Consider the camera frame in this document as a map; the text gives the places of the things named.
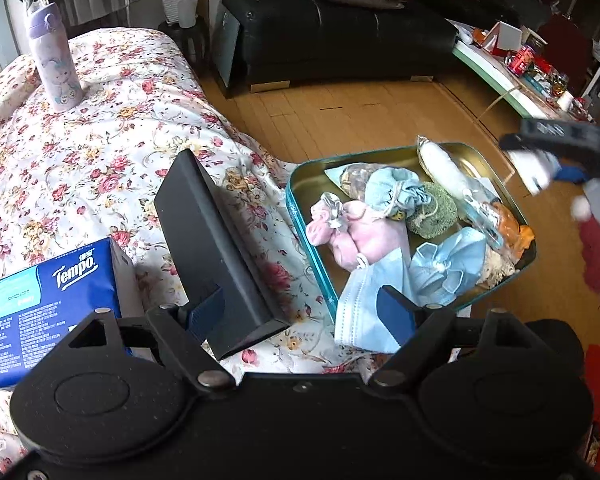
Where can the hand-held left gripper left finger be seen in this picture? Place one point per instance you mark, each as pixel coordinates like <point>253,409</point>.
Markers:
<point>207,312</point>

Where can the pink sock with silver bow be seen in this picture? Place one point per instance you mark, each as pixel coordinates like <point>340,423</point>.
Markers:
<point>325,220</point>

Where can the dark round stool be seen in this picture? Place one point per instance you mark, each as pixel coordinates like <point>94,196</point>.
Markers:
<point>182,37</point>

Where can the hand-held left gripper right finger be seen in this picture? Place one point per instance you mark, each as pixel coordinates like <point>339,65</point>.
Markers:
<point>392,312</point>

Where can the white and green coffee table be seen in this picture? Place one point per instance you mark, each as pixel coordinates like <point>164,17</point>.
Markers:
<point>520,85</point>

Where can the green crochet scrubber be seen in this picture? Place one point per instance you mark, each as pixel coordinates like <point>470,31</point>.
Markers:
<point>432,210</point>

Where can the grey leaning panel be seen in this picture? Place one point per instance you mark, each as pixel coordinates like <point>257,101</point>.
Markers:
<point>225,47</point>

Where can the cream crocheted lace doily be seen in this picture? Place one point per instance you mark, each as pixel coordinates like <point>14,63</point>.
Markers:
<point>497,270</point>

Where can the white box on table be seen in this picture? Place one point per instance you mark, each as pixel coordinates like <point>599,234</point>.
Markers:
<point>505,37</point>

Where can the clear packet with white roll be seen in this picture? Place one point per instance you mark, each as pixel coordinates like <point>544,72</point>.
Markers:
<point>452,175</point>

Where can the red can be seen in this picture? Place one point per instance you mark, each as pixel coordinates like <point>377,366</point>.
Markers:
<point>521,60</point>

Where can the purple thermos bottle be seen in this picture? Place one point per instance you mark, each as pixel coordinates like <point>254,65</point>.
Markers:
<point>55,60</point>

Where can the blue tissue box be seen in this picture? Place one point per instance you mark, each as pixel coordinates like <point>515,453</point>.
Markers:
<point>55,305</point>

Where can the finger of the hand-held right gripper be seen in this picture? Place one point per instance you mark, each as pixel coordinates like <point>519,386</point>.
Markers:
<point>572,174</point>
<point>555,135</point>

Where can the teal tin box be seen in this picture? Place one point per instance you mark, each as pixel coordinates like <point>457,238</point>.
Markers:
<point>305,200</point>

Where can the blue face mask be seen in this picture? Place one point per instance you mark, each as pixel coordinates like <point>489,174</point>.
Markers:
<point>370,300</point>

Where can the white paper cup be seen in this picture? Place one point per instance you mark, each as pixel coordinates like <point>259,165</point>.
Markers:
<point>565,101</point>

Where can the black leather sofa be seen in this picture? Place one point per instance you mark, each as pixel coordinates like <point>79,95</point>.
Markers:
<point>340,30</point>

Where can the light blue ribbon bow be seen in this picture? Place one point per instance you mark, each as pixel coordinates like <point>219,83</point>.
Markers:
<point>445,265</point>

